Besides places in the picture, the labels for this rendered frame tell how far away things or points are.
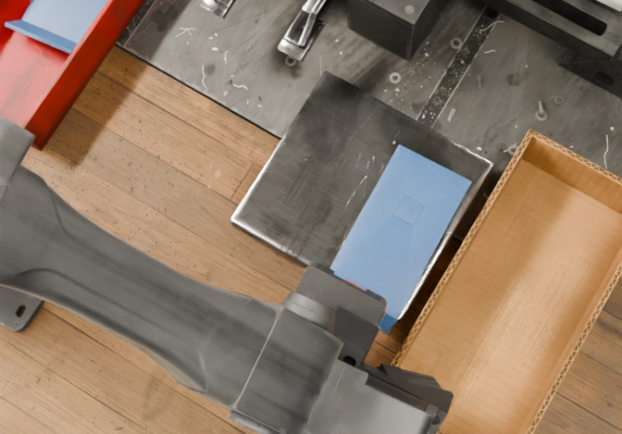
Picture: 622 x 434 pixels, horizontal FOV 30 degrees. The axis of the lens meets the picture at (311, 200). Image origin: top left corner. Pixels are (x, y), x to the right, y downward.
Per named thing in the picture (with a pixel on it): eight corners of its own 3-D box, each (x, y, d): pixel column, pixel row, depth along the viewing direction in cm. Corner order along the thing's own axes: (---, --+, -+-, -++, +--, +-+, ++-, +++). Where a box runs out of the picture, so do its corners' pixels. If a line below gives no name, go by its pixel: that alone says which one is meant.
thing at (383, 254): (313, 299, 97) (311, 292, 94) (399, 145, 100) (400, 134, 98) (386, 339, 96) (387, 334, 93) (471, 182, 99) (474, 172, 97)
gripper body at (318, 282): (391, 298, 87) (371, 329, 80) (333, 408, 90) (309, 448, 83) (314, 256, 87) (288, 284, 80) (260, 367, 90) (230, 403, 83)
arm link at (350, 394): (445, 386, 81) (459, 365, 70) (395, 501, 79) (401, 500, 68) (296, 317, 83) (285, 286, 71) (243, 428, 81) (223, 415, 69)
